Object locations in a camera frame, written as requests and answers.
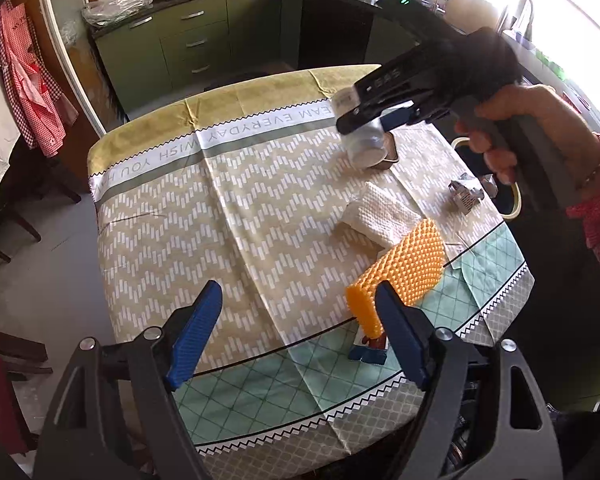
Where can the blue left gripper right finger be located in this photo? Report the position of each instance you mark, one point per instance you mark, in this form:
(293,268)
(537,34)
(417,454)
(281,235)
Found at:
(408,331)

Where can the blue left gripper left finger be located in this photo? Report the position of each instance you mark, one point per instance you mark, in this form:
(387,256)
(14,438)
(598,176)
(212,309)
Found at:
(189,330)

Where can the orange foam fruit net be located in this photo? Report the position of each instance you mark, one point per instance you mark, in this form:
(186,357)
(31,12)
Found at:
(412,268)

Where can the protein powder sachet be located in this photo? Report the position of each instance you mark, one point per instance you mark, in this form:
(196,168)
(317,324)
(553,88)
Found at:
(367,350)

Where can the person's right hand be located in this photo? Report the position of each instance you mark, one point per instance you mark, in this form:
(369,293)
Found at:
(579,146)

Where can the brown plastic tray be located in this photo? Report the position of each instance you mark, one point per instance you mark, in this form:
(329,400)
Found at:
(391,156)

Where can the white paper towel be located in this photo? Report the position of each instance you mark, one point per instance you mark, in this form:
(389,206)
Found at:
(380,217)

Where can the crumpled silver wrapper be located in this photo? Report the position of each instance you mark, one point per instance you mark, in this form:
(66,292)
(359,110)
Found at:
(468,191)

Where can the patterned tablecloth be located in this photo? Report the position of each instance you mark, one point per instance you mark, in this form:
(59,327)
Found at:
(246,186)

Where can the dark wooden chair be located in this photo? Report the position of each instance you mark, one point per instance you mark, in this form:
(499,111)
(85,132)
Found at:
(28,174)

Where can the red checkered apron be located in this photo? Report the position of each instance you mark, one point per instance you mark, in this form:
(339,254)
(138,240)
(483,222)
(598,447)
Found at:
(41,110)

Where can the clear plastic bag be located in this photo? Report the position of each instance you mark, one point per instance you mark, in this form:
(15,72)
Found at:
(103,13)

